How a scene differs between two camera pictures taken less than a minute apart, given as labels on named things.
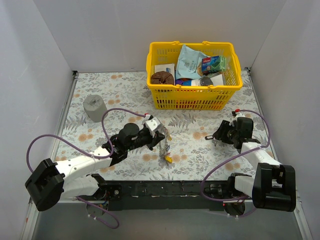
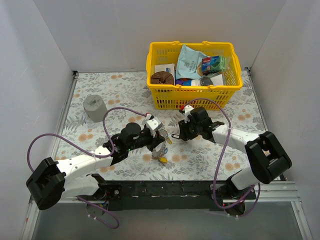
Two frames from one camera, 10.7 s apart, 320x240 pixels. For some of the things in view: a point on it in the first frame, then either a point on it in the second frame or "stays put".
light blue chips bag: (188, 61) stays put
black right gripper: (222, 131) → (183, 130)
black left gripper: (155, 138) stays put
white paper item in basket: (217, 80) stays put
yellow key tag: (168, 158) → (163, 159)
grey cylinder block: (95, 107) stays put
